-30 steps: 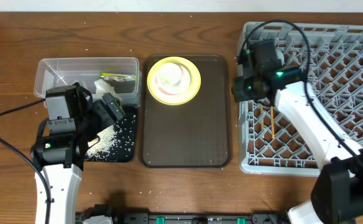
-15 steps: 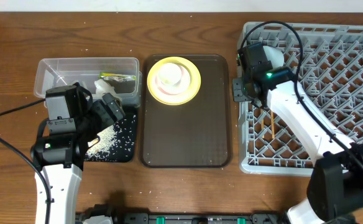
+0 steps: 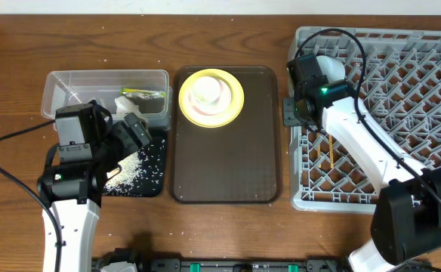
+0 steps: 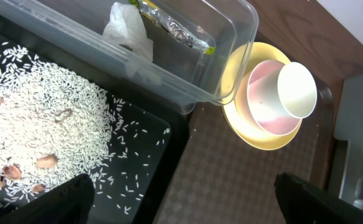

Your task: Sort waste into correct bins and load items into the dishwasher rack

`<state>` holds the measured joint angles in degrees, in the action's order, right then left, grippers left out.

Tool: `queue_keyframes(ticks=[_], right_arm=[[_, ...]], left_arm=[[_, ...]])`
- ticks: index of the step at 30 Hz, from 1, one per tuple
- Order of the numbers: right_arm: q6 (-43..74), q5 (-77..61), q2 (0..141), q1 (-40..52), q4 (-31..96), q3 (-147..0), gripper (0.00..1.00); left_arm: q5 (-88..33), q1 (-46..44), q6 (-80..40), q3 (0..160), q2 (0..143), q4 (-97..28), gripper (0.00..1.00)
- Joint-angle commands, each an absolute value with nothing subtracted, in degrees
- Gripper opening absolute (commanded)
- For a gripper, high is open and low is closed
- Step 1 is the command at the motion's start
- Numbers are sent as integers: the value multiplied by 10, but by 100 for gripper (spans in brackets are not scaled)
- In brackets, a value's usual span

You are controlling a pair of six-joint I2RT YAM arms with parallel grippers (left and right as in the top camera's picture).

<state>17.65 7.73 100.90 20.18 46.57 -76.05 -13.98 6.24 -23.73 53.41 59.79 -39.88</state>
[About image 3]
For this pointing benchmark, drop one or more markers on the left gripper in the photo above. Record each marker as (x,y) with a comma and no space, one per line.
(143,134)

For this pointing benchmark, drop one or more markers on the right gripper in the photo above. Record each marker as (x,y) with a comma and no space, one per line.
(288,117)

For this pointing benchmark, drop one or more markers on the white tissue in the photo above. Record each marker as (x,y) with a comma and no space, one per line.
(125,106)

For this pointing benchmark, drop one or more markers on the green yellow snack wrapper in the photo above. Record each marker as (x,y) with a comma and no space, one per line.
(141,93)

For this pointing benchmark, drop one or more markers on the wooden chopstick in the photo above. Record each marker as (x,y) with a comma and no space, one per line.
(331,152)
(318,150)

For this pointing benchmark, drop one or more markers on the rice pile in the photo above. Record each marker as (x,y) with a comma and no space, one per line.
(130,170)

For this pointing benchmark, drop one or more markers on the light blue bowl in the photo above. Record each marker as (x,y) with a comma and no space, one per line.
(332,68)

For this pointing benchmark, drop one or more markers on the yellow plate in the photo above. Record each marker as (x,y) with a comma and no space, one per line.
(218,120)

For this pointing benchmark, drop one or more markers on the pink bowl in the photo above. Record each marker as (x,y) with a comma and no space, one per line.
(217,107)

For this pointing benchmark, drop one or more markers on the cream white cup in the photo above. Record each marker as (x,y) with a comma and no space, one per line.
(206,89)

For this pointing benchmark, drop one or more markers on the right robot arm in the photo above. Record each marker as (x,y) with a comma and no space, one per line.
(407,219)

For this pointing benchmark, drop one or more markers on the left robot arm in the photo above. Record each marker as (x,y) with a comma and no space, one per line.
(73,180)

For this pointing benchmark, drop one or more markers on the clear plastic waste bin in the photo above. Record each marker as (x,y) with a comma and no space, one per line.
(66,88)

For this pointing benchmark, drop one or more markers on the grey plastic dishwasher rack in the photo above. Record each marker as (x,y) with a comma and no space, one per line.
(400,74)

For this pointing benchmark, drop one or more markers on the black plastic tray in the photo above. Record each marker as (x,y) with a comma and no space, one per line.
(148,177)

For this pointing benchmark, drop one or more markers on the dark brown serving tray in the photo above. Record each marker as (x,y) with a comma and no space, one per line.
(238,163)

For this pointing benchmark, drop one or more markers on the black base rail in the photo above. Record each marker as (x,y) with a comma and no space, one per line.
(128,260)

